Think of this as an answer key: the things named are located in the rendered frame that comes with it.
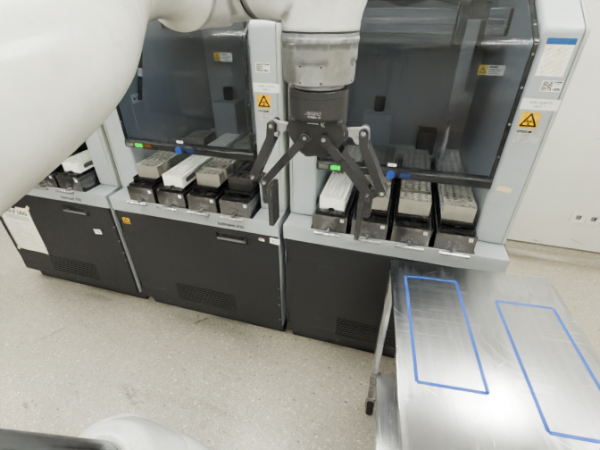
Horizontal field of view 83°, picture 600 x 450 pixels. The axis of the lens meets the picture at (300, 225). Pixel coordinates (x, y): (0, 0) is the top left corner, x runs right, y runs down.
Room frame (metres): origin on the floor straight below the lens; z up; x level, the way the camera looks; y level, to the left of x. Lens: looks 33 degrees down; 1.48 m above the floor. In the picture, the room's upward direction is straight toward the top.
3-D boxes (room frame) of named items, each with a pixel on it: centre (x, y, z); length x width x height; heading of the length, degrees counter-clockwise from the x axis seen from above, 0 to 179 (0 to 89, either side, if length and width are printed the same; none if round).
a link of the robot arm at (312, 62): (0.45, -0.02, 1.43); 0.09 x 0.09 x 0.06
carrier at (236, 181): (1.31, 0.25, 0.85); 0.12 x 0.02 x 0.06; 74
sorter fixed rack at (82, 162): (1.64, 1.05, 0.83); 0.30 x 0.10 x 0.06; 164
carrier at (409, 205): (1.11, -0.43, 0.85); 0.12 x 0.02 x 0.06; 73
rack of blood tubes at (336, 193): (1.29, -0.16, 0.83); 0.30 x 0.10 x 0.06; 164
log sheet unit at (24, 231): (1.59, 1.57, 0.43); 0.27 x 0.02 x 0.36; 74
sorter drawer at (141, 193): (1.66, 0.62, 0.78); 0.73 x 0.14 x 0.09; 164
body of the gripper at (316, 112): (0.45, -0.02, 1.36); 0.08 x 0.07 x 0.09; 74
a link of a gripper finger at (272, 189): (0.47, 0.04, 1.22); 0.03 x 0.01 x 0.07; 164
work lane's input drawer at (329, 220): (1.42, -0.20, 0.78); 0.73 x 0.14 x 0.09; 164
